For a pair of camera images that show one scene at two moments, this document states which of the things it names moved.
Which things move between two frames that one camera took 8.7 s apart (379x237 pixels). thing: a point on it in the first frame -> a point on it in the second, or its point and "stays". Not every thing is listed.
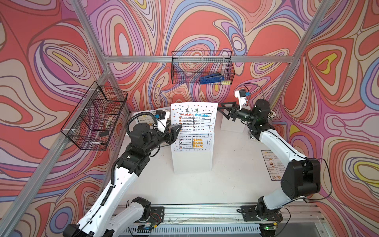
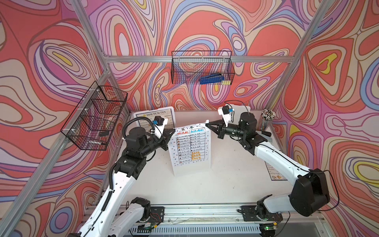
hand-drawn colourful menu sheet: [199, 121] -> [190, 146]
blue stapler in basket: [211, 78] stays
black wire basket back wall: [187, 66] stays
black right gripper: [232, 112] -> [220, 130]
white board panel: [192, 161] stays
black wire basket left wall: [93, 123] stays
